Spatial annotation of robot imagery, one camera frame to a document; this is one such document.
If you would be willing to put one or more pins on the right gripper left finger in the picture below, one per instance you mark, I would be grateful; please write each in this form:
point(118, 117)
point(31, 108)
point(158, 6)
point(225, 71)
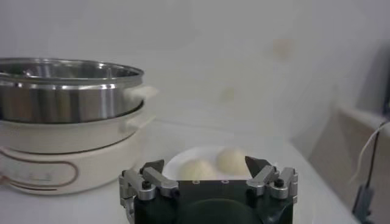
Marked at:
point(158, 181)

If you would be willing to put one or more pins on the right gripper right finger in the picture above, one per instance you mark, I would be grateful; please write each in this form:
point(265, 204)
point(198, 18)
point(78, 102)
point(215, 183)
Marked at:
point(263, 179)

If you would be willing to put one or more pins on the white steamed baozi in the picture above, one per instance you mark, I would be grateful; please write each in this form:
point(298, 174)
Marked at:
point(198, 170)
point(231, 161)

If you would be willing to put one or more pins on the stainless steel steamer insert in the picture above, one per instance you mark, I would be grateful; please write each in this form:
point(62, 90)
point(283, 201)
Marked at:
point(61, 100)

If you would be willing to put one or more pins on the round white plate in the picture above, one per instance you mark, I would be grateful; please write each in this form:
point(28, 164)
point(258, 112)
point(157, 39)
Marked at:
point(189, 153)

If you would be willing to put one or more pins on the cream electric cooker base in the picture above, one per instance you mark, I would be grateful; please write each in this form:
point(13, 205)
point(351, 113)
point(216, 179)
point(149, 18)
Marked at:
point(76, 170)

